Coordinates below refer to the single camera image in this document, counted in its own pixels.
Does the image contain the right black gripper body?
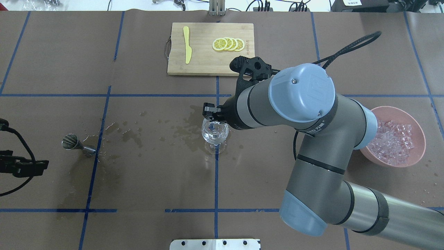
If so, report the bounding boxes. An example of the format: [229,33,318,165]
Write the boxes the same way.
[219,95,243,130]

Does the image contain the steel double jigger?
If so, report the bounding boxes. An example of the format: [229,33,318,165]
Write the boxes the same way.
[61,134,96,158]

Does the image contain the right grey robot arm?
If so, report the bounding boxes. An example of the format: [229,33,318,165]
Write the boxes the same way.
[203,62,444,250]

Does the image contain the clear wine glass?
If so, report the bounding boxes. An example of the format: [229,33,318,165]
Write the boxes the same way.
[201,118,229,155]

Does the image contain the pile of ice cubes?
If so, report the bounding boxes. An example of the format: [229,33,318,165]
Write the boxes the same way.
[367,120,415,166]

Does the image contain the yellow plastic knife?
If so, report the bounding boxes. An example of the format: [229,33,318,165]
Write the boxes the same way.
[183,26,193,64]

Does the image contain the bamboo cutting board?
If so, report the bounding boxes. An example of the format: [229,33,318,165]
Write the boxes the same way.
[168,22,255,76]

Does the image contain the lemon slice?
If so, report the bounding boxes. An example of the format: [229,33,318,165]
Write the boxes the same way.
[229,38,238,51]
[212,38,228,51]
[234,38,245,52]
[224,37,234,51]

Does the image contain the pink bowl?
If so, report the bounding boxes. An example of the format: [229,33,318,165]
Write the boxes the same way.
[360,106,426,168]

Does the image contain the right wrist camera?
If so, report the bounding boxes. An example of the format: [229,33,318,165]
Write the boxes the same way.
[229,56,280,84]

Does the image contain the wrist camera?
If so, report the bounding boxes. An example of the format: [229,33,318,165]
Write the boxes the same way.
[229,56,280,84]
[0,150,49,178]

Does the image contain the aluminium frame post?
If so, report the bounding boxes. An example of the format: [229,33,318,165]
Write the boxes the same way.
[208,0,227,16]

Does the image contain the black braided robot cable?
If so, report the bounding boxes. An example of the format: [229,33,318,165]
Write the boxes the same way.
[312,31,382,70]

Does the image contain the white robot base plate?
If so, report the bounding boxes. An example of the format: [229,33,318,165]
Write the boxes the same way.
[169,239,262,250]

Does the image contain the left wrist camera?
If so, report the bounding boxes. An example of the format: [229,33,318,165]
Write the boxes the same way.
[0,150,49,178]

